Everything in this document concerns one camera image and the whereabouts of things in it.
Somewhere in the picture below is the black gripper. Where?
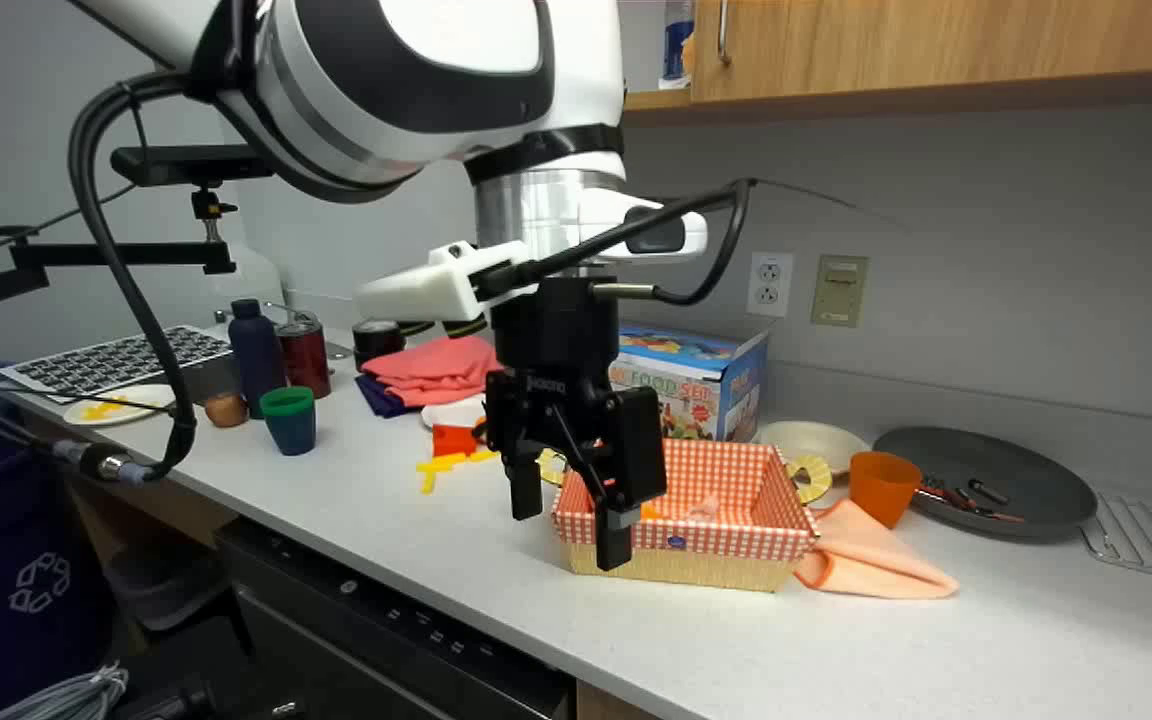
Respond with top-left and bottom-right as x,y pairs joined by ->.
483,280 -> 667,574

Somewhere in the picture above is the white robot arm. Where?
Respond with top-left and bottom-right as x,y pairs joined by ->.
67,0 -> 713,569

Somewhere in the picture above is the yellow toy food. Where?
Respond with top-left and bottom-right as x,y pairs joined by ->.
417,447 -> 498,498

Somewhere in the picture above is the red checkered basket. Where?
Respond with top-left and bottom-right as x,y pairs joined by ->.
548,437 -> 822,598

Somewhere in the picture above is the colourful toy box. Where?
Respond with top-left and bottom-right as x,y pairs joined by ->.
607,323 -> 770,440

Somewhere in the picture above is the pink folded cloth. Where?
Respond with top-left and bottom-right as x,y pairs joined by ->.
359,337 -> 498,409

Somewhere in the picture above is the white bowl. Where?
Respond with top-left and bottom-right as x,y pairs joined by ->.
758,419 -> 864,504

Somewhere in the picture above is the black tape roll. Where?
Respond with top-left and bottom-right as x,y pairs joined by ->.
352,319 -> 403,365

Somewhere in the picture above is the peach cloth napkin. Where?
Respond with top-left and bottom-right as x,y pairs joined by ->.
793,499 -> 962,601

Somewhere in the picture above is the green and blue cup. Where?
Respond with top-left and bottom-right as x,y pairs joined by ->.
262,384 -> 316,458

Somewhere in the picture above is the black dishwasher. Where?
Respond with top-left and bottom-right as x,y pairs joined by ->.
217,520 -> 576,720

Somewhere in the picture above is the orange plastic cup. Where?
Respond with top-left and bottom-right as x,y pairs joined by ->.
847,451 -> 925,529

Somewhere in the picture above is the dark blue bottle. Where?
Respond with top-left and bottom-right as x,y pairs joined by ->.
229,302 -> 283,409

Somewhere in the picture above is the brown small bowl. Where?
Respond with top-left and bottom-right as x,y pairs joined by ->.
203,393 -> 249,428

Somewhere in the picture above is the dark grey round tray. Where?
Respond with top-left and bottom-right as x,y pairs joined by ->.
878,428 -> 1095,544

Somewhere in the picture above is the wooden upper cabinet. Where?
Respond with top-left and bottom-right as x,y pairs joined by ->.
628,0 -> 1152,125

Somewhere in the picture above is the white plate with food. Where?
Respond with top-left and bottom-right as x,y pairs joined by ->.
66,384 -> 176,428

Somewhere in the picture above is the grid drying mat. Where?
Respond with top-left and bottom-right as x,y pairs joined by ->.
0,323 -> 232,400

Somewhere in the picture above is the blue recycling bin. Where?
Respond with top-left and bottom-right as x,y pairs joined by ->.
0,358 -> 114,720

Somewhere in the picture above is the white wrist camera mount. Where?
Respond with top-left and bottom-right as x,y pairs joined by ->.
357,241 -> 528,319

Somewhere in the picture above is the white wall outlet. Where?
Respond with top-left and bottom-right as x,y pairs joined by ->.
749,252 -> 793,317

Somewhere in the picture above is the beige wall switch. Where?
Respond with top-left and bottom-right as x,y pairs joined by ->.
811,258 -> 868,327

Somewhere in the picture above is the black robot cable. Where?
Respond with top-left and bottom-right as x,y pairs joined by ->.
0,71 -> 199,489

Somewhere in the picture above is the black stereo camera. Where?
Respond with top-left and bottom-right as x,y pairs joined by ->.
114,145 -> 271,190

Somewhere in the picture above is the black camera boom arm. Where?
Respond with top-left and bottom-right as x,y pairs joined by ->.
0,190 -> 236,302

